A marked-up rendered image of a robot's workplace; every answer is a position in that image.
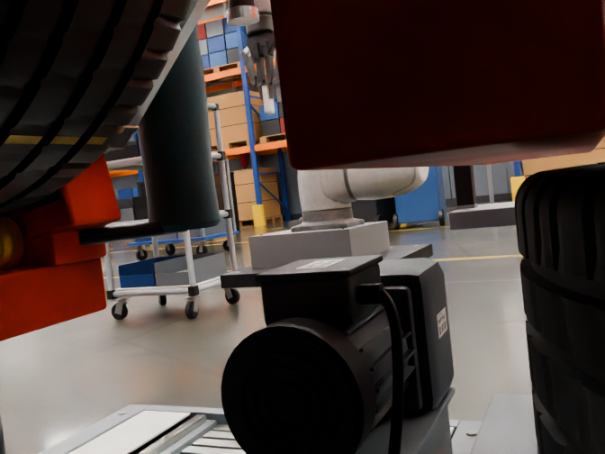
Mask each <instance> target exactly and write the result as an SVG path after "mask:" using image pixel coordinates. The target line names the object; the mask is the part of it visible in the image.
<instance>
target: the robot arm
mask: <svg viewBox="0 0 605 454"><path fill-rule="evenodd" d="M254 1H255V7H257V8H258V14H259V22H258V23H255V24H252V25H248V26H246V28H247V35H248V42H247V47H246V48H245V49H244V50H240V51H239V54H240V56H241V57H242V58H243V59H244V62H245V65H246V68H247V71H248V75H249V78H250V81H251V84H252V86H258V87H259V93H260V99H261V100H263V101H264V109H265V114H274V113H275V107H274V99H275V98H276V94H275V85H276V84H277V83H279V75H278V67H277V59H276V54H275V68H274V61H273V59H274V50H275V35H274V28H273V20H272V12H271V4H270V0H254ZM250 51H251V52H252V53H253V54H254V57H255V61H256V66H257V71H256V69H255V66H254V63H253V60H252V58H251V57H250V56H251V53H250ZM265 64H266V71H265ZM428 173H429V167H415V168H356V169H326V170H298V189H299V196H300V202H301V207H302V218H300V219H298V220H294V221H290V222H289V223H288V226H289V228H290V229H291V232H307V231H317V230H328V229H341V228H348V227H351V226H356V225H359V224H365V220H363V219H357V218H354V217H353V213H352V208H351V202H355V201H356V200H377V199H385V198H391V197H396V196H399V195H405V194H407V193H409V192H411V191H413V190H415V189H417V188H418V187H420V186H421V185H422V184H423V183H424V182H425V181H426V179H427V177H428Z"/></svg>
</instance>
